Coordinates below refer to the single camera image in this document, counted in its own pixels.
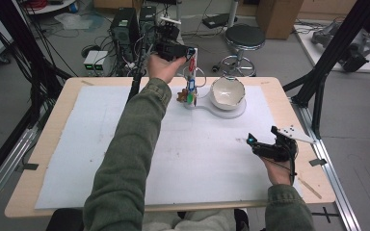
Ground white platform with equipment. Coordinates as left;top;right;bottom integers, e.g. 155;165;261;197
293;17;370;74

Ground large black computer tower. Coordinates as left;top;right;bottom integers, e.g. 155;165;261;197
110;7;141;63

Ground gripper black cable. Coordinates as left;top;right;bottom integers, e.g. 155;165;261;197
282;141;299;187
127;30;152;103

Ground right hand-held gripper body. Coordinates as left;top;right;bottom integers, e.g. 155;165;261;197
252;125;317;164

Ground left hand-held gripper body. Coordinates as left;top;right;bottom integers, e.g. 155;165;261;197
153;16;191;63

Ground person's legs light trousers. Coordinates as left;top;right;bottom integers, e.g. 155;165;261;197
141;209;239;231

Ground aluminium rail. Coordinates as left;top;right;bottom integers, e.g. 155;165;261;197
0;128;39;219
289;95;362;231

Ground white power supply box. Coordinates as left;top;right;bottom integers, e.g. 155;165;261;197
93;50;111;73
83;50;100;73

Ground white foam mat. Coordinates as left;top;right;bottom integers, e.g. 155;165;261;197
34;84;304;210

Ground brown wooden cabinet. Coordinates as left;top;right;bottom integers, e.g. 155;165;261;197
255;0;304;40

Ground white round table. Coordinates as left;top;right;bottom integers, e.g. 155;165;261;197
23;0;79;15

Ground person's right hand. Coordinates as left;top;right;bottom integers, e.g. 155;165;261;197
261;156;299;187

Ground person's left hand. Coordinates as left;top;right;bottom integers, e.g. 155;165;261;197
145;52;188;85

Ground clear plastic sheet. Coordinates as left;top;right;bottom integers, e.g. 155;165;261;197
54;12;94;31

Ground black chair seat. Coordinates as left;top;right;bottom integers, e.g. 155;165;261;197
45;208;86;231

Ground black round stool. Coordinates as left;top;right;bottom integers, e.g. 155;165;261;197
211;24;267;78

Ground flat black device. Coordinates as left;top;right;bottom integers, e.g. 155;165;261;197
201;13;239;30

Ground key ring with coloured tags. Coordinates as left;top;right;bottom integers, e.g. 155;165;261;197
185;57;207;106

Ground white key stand with pegs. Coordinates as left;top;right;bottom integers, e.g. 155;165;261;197
182;47;248;120

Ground white cracked-edge bowl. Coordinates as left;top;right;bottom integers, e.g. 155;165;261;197
209;76;247;112

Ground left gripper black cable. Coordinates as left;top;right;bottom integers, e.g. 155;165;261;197
127;30;152;103

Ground thin wooden stick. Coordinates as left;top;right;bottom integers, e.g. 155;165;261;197
297;177;323;200

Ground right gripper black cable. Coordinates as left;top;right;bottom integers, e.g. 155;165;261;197
282;141;299;187

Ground small black computer tower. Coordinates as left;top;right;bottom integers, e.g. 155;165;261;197
139;5;159;51

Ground black metal frame stand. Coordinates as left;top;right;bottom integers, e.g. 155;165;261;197
282;0;370;140
0;0;73;193

